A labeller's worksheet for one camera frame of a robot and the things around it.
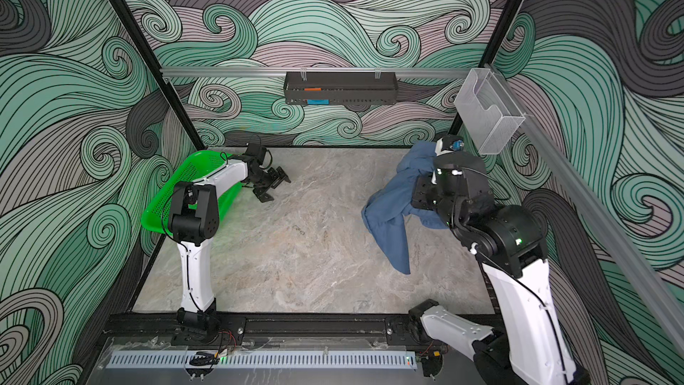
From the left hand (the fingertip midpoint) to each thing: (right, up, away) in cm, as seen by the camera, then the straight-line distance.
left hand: (286, 185), depth 101 cm
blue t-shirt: (+32, -4, -37) cm, 49 cm away
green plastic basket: (-36, +8, +6) cm, 38 cm away
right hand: (+40, +4, -44) cm, 59 cm away
